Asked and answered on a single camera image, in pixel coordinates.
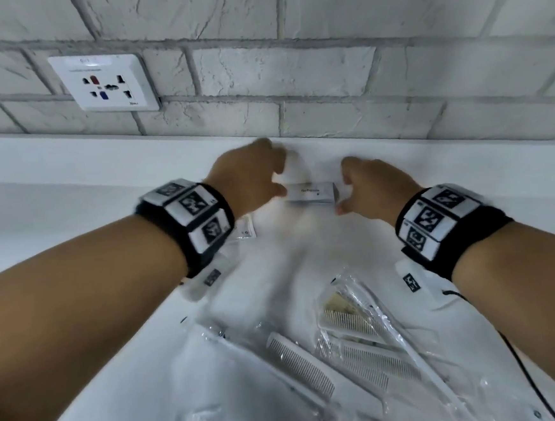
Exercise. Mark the person's right hand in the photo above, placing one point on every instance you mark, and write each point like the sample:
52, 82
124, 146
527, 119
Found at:
381, 187

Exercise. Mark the person's left hand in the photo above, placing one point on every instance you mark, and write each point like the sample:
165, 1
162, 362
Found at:
251, 176

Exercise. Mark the person's right forearm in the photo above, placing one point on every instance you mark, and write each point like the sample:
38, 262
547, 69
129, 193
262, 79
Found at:
529, 303

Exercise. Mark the person's left forearm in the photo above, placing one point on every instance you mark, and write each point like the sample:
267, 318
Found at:
76, 339

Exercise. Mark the black left wristband with markers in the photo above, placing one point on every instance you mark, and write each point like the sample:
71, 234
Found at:
187, 224

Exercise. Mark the black wristband with markers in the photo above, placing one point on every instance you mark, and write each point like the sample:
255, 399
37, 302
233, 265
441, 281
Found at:
187, 224
452, 232

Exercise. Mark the black right wristband with markers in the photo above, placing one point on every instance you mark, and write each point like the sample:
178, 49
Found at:
452, 232

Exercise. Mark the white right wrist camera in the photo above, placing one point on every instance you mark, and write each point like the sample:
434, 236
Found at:
422, 287

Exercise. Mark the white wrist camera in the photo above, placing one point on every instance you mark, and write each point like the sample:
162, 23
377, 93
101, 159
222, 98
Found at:
422, 287
202, 286

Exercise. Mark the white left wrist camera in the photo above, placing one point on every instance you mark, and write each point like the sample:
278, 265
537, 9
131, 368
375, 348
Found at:
202, 286

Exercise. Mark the white wall socket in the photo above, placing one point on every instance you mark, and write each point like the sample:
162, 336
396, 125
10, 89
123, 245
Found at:
72, 97

